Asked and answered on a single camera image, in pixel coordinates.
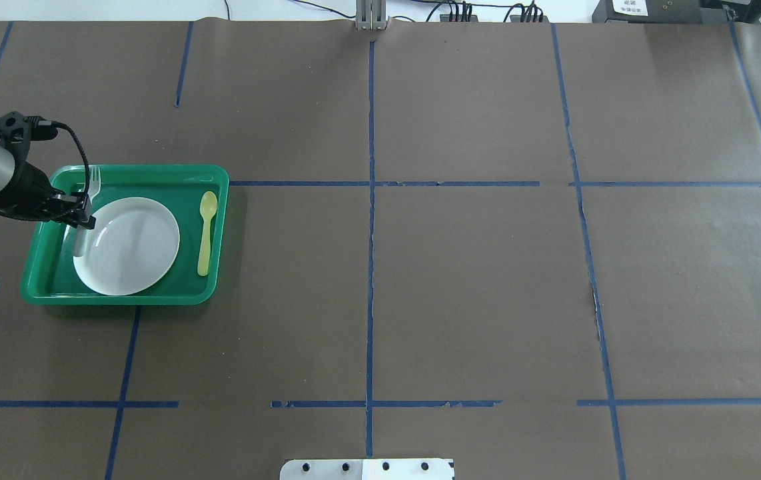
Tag white round plate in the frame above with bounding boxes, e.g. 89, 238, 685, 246
73, 197, 181, 297

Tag yellow plastic spoon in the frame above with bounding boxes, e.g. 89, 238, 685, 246
197, 191, 219, 277

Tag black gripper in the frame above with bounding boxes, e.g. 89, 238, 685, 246
1, 162, 95, 230

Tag pale green plastic fork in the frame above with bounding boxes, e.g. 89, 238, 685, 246
73, 167, 101, 258

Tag black box with label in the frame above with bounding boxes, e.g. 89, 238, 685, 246
591, 1, 702, 25

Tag aluminium frame post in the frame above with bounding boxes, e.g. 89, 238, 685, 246
354, 0, 389, 31

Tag green plastic tray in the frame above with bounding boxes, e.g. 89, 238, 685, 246
21, 165, 229, 305

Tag white central pedestal column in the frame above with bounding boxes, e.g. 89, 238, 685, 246
279, 458, 456, 479

